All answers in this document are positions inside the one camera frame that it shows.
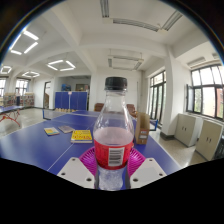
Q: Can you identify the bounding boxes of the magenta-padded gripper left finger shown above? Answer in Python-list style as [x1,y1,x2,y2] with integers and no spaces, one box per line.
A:
[56,146,98,190]

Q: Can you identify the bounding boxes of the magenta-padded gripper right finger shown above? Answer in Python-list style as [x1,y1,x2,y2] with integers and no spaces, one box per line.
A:
[127,147,168,190]

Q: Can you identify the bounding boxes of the clear bottle with red label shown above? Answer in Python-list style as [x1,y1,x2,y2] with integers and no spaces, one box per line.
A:
[92,76,136,192]

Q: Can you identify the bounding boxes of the yellow book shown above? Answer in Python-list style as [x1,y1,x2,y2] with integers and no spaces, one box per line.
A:
[70,129,94,144]

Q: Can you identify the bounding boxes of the brown cardboard box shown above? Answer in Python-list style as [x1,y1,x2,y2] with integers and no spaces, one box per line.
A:
[134,112,151,145]

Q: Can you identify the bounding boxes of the grey booklet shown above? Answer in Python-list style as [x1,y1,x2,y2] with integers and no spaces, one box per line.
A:
[57,125,76,134]

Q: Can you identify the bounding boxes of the table tennis net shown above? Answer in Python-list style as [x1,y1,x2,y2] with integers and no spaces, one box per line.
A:
[42,108,159,132]

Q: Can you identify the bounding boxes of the small yellow and blue booklet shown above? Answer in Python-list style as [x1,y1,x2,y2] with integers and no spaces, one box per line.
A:
[43,126,61,137]

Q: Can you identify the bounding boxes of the white two-door cabinet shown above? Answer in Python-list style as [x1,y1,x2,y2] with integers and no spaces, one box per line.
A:
[174,113,203,148]
[195,119,224,162]

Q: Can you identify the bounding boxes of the brown chair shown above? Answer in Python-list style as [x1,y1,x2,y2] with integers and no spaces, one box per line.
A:
[93,102,105,112]
[126,103,138,118]

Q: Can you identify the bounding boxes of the folded blue table tennis tables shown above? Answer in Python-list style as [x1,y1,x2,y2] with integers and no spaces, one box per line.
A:
[54,91,89,111]

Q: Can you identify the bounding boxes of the tall black-framed window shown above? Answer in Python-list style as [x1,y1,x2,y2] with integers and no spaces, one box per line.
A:
[147,70,167,124]

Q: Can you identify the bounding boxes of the black bin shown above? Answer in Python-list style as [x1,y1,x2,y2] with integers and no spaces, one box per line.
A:
[214,136,224,159]

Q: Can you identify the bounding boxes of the blue table with red legs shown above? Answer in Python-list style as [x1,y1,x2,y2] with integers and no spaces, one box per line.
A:
[0,105,24,128]

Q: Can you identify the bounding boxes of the shelf unit with books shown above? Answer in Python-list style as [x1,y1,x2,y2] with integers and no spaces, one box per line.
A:
[0,92,36,108]

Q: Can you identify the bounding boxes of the large black-framed window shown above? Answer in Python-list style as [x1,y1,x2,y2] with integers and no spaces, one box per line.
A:
[186,64,224,121]

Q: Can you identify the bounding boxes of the ceiling lights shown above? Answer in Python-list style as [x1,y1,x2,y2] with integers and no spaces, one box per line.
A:
[0,0,184,78]

